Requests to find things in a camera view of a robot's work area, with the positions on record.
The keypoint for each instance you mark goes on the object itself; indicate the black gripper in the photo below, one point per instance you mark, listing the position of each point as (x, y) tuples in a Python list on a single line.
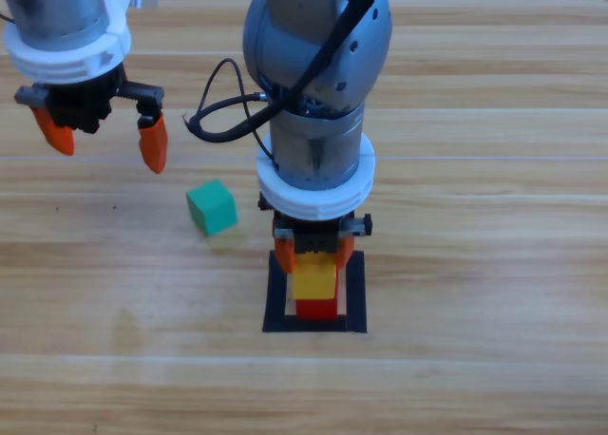
[(81, 107), (316, 242)]

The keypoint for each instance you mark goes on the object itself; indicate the yellow wooden cube block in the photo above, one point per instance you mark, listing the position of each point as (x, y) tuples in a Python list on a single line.
[(311, 283)]

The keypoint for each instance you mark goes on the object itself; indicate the red wooden cube block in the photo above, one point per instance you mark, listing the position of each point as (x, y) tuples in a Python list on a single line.
[(316, 309)]

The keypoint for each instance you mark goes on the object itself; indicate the green wooden cube block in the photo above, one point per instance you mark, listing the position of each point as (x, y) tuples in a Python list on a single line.
[(211, 209)]

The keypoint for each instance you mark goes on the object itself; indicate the black tape square outline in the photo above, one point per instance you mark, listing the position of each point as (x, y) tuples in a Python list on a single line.
[(356, 292)]

